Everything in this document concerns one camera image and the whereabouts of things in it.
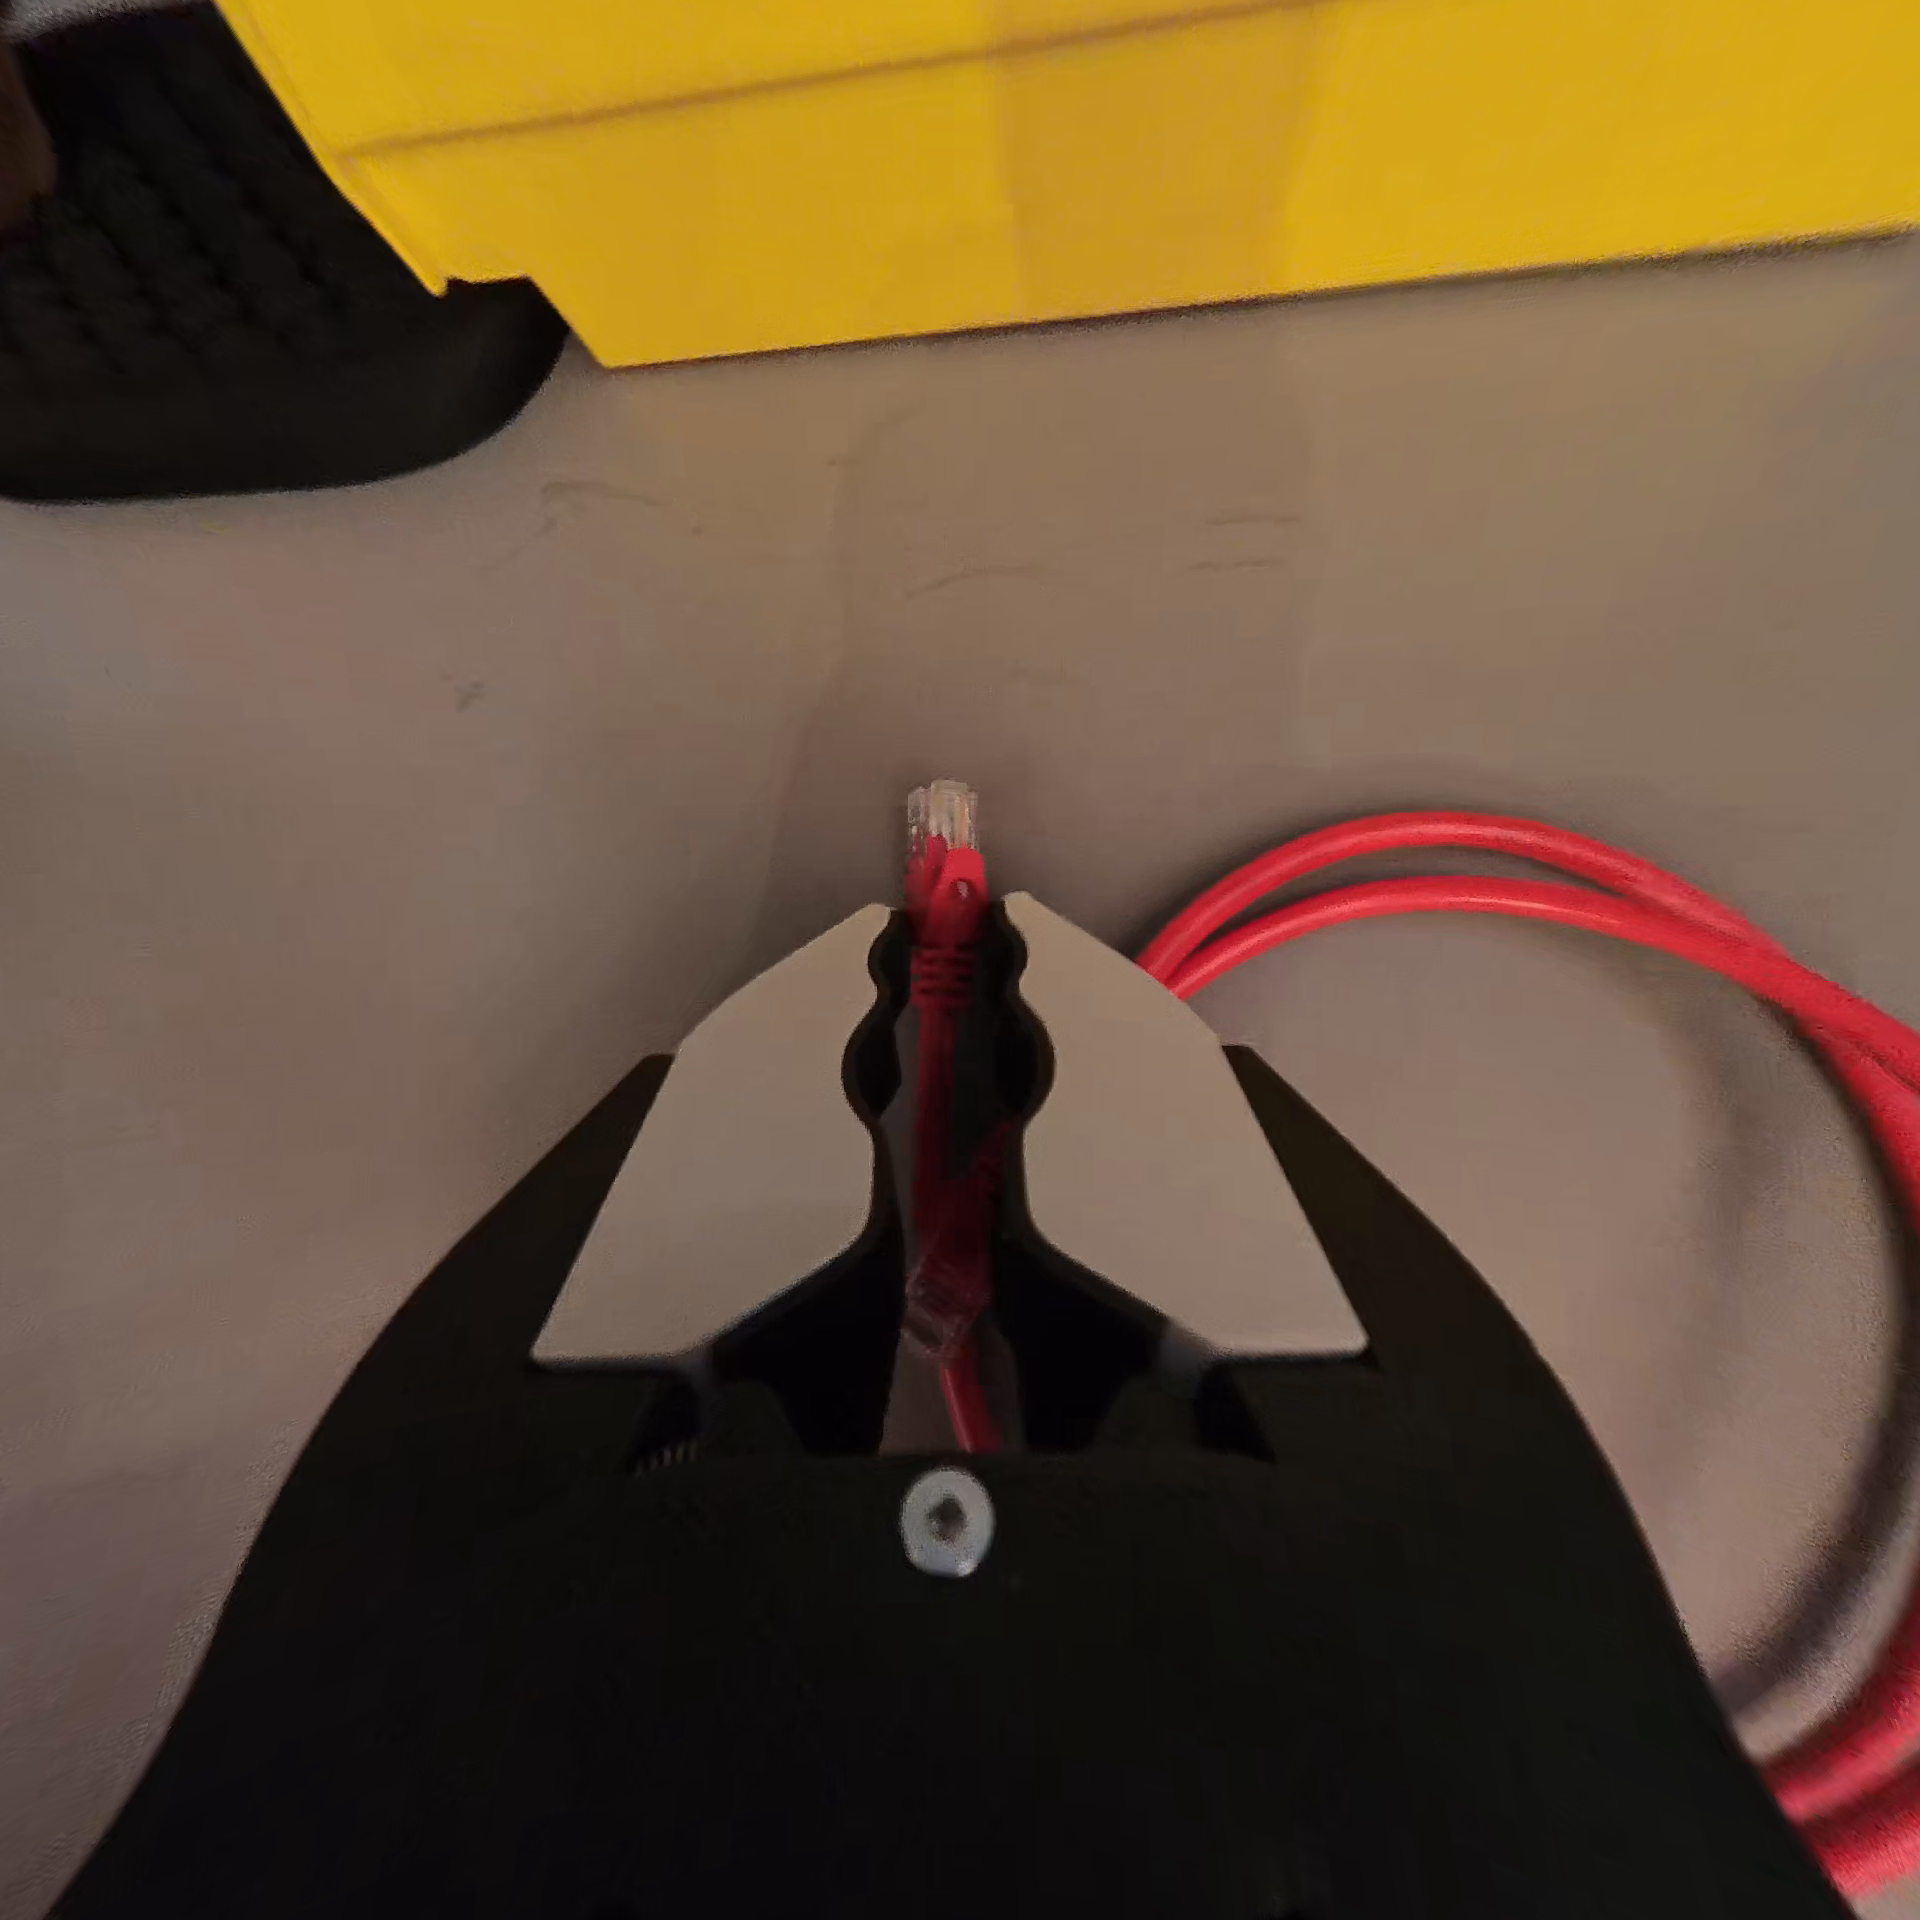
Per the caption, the black textured armrest pad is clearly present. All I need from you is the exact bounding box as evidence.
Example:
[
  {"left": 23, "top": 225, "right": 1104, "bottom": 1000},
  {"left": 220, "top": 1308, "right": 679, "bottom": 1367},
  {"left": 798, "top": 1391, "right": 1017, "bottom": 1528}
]
[{"left": 0, "top": 16, "right": 571, "bottom": 505}]

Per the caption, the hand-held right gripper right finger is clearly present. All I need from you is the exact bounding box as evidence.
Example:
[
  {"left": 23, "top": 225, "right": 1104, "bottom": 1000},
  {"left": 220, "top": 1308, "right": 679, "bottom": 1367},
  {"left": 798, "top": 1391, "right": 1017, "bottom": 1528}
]
[{"left": 995, "top": 892, "right": 1369, "bottom": 1450}]

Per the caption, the red ethernet cable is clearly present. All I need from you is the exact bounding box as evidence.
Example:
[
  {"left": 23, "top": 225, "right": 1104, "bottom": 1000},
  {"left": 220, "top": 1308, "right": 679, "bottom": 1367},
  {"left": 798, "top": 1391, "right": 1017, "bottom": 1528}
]
[{"left": 897, "top": 778, "right": 1920, "bottom": 1899}]

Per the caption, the yellow plastic bin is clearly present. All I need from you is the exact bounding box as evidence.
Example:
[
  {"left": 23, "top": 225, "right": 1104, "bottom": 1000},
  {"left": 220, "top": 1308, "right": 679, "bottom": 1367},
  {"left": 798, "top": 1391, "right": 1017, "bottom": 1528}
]
[{"left": 218, "top": 0, "right": 1920, "bottom": 369}]

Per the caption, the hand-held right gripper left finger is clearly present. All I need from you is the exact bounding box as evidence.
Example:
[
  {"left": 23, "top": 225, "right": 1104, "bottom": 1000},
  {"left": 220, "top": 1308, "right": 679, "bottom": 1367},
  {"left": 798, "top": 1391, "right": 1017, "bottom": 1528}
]
[{"left": 532, "top": 900, "right": 918, "bottom": 1450}]

